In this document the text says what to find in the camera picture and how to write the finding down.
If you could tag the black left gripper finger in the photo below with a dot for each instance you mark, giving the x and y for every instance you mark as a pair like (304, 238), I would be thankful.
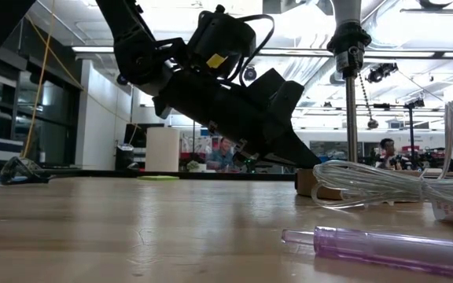
(285, 102)
(293, 151)

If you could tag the wooden base metal pole lamp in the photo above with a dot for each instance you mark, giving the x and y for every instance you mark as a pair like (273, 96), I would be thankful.
(351, 118)

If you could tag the black background robot arm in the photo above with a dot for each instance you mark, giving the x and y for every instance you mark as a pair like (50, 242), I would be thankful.
(431, 155)

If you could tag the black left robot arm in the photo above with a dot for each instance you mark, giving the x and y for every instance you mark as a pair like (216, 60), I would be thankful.
(136, 51)

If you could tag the round black ceiling speaker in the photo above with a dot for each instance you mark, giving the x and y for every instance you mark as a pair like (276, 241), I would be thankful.
(250, 73)
(121, 79)

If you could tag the person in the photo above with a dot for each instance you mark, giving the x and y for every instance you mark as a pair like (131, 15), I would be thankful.
(387, 148)
(222, 157)

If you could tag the white cylinder container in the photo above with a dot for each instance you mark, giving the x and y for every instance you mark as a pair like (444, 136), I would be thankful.
(163, 149)

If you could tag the black monitor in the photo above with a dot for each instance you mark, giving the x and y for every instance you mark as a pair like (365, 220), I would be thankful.
(136, 135)

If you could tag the green sticky note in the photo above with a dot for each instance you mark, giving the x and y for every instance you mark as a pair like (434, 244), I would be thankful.
(157, 178)

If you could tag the black bin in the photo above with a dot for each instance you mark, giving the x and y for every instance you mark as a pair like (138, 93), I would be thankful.
(123, 157)

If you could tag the long ceiling light strip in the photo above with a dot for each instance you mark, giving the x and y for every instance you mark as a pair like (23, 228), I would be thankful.
(407, 54)

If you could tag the clear purple pen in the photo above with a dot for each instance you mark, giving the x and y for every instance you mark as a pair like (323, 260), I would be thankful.
(387, 251)

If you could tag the black eyeglasses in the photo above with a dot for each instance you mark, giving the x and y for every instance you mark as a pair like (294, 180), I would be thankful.
(18, 169)

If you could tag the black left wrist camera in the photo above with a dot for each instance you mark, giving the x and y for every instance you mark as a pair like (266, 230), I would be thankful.
(222, 37)

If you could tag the black ceiling camera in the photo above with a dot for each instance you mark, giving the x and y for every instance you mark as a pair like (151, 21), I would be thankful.
(381, 72)

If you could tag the black background station frame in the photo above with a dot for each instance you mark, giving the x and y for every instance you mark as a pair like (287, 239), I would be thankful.
(411, 133)

